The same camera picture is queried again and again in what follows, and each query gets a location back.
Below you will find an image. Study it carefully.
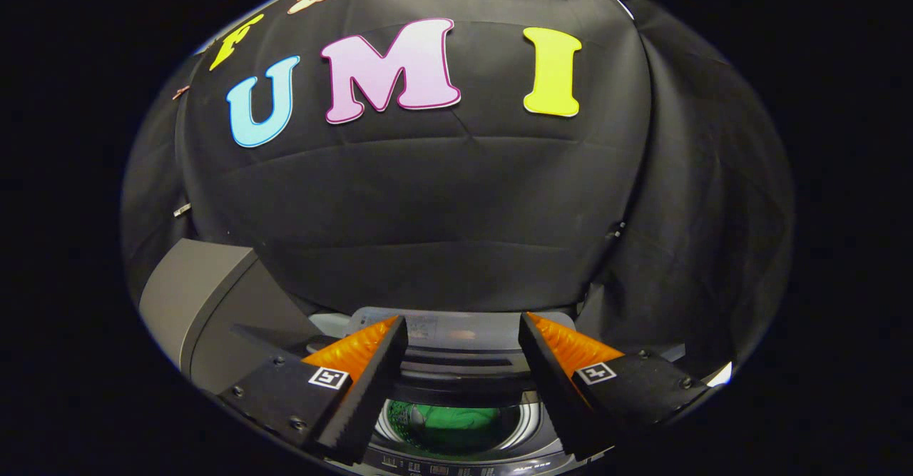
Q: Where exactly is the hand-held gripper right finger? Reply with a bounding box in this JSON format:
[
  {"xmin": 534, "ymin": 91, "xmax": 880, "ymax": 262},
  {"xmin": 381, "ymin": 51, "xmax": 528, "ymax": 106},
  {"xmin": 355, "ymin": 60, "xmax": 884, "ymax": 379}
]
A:
[{"xmin": 519, "ymin": 312, "xmax": 710, "ymax": 460}]

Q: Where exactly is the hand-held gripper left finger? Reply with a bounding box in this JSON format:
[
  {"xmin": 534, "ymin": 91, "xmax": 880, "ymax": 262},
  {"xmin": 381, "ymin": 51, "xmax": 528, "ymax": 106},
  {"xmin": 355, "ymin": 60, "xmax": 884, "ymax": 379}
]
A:
[{"xmin": 216, "ymin": 315, "xmax": 409, "ymax": 466}]

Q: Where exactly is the green polo shirt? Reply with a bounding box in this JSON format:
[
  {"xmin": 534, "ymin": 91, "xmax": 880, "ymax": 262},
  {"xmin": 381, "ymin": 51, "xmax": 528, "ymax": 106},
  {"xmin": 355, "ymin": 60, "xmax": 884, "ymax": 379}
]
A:
[{"xmin": 389, "ymin": 401, "xmax": 504, "ymax": 455}]

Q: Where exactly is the grey washing machine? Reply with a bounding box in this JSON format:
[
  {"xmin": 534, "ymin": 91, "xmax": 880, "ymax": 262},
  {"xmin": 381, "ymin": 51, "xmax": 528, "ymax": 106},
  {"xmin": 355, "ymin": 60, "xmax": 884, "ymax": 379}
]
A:
[{"xmin": 307, "ymin": 307, "xmax": 685, "ymax": 476}]

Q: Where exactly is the black backdrop cloth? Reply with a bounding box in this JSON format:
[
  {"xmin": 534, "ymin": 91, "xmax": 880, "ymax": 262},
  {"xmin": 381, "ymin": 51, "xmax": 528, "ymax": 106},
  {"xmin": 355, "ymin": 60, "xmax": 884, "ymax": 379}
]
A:
[{"xmin": 120, "ymin": 0, "xmax": 797, "ymax": 380}]

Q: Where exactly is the grey box cabinet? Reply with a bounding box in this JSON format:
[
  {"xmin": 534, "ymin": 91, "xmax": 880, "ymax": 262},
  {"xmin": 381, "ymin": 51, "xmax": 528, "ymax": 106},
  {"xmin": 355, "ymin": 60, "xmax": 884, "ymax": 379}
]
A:
[{"xmin": 139, "ymin": 239, "xmax": 322, "ymax": 395}]

